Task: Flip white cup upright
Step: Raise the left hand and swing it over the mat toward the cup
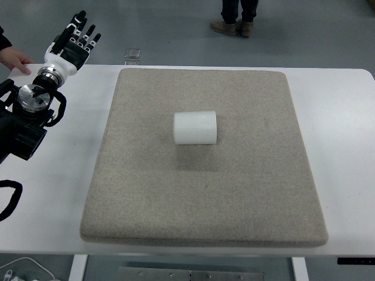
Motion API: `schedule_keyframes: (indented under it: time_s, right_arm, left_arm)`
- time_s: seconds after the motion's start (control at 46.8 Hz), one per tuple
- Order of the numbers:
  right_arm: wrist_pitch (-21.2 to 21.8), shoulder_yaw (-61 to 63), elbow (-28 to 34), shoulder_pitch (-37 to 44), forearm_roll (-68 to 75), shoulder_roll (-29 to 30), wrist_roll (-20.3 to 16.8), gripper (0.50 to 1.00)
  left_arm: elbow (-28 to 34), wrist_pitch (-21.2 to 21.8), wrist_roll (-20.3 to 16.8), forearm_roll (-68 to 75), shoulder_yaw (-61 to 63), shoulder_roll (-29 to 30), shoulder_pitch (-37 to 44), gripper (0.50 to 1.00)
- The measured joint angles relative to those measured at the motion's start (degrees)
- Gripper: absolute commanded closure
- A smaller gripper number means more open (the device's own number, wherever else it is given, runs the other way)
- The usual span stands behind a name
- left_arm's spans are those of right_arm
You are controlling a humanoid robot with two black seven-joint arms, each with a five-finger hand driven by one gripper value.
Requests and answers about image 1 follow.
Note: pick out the person's bare hand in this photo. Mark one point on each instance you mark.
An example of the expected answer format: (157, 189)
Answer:
(13, 58)

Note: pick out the white table leg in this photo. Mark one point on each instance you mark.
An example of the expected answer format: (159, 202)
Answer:
(78, 268)
(299, 269)

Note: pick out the white right table leg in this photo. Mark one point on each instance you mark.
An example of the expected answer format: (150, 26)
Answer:
(299, 269)

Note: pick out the clear plastic floor box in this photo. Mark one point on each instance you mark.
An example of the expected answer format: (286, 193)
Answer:
(132, 56)

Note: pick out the brown boot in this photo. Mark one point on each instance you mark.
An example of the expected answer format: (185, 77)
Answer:
(223, 28)
(244, 28)

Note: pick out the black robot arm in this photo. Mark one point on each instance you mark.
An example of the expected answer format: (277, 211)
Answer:
(28, 111)

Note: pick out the black table control panel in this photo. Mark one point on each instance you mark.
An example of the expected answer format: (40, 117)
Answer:
(356, 261)

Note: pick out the left brown boot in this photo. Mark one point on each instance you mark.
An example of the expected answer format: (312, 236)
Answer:
(223, 28)

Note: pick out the dark jacket sleeve forearm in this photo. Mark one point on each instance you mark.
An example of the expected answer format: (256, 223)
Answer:
(4, 41)

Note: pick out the white left table leg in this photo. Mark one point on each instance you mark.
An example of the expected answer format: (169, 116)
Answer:
(78, 268)

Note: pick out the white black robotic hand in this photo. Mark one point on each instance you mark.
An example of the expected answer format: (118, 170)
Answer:
(71, 49)

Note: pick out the right brown boot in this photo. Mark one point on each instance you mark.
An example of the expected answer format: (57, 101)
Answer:
(244, 28)

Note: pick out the white ribbed cup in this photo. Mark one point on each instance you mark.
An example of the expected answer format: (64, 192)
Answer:
(195, 128)

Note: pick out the beige felt mat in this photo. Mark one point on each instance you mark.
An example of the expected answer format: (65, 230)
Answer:
(254, 187)

